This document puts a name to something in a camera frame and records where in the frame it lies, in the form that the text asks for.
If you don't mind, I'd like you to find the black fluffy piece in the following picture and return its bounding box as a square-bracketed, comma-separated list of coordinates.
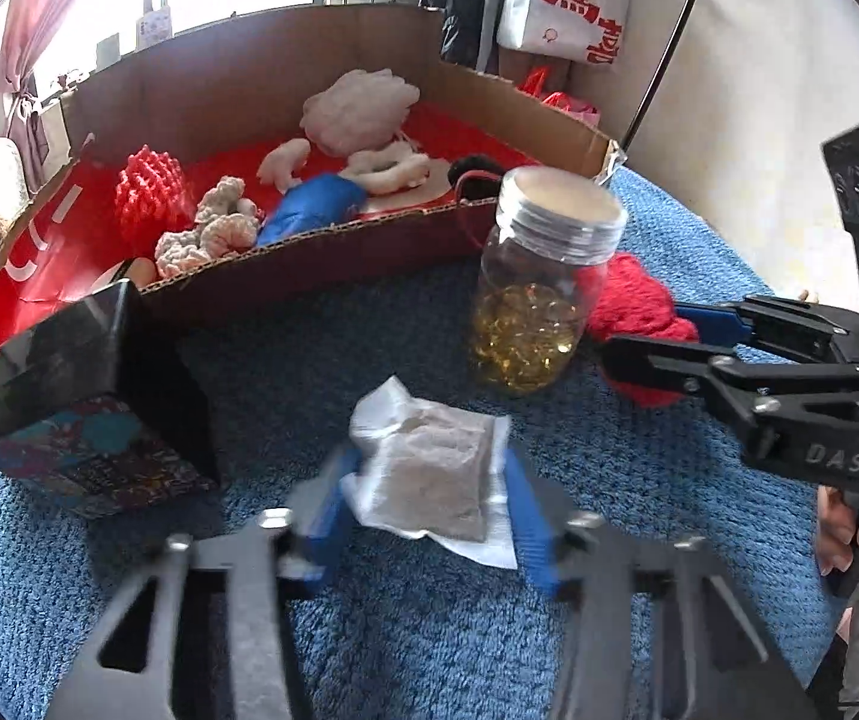
[448, 155, 505, 200]

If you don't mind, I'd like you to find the cream fluffy scrunchie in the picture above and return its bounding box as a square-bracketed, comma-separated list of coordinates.
[346, 141, 430, 194]

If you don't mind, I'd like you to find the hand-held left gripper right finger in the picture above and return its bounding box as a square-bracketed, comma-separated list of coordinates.
[500, 442, 813, 720]

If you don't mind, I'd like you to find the red plastic bag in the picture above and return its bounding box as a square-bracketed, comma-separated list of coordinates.
[519, 66, 601, 130]

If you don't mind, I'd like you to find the small printed card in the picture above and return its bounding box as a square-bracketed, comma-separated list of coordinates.
[136, 7, 173, 50]

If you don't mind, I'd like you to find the black metal clothes rack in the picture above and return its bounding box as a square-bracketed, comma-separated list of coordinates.
[429, 0, 716, 158]

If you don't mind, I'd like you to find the pink curtain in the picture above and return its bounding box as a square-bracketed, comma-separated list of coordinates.
[0, 0, 167, 188]

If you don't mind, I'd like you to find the red spiky ball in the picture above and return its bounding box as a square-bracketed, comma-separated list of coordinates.
[114, 144, 191, 241]

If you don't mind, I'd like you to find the printed tin box black lid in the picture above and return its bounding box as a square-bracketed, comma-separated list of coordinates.
[0, 279, 222, 518]

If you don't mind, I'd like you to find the blue knitted blanket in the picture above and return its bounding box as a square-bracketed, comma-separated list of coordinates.
[0, 165, 859, 720]

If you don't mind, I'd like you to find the cardboard box with red lining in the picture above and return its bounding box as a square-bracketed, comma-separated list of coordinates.
[0, 4, 621, 368]

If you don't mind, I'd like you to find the white mesh bath pouf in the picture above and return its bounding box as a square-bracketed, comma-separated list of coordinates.
[301, 69, 421, 155]

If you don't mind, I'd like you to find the red knitted cloth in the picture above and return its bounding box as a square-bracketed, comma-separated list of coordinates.
[586, 251, 701, 410]

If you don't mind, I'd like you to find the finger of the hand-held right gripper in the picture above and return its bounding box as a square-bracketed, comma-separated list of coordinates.
[671, 296, 859, 366]
[600, 335, 859, 430]

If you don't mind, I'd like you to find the blue cloth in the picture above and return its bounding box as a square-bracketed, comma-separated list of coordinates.
[256, 172, 366, 247]

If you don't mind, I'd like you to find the white gift bag red print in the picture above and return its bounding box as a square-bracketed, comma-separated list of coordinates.
[496, 0, 631, 74]

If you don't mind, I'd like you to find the cream coral-shaped toy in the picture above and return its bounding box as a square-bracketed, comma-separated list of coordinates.
[155, 176, 261, 278]

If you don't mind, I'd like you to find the glass jar with metal lid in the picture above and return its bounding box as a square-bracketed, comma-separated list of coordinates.
[469, 167, 627, 397]

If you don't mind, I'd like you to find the white paper sachet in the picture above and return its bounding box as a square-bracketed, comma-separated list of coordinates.
[343, 375, 519, 569]

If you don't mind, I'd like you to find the dark jacket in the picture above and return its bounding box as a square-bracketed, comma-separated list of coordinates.
[421, 0, 509, 76]

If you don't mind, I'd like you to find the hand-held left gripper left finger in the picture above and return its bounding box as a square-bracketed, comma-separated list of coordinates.
[46, 446, 363, 720]

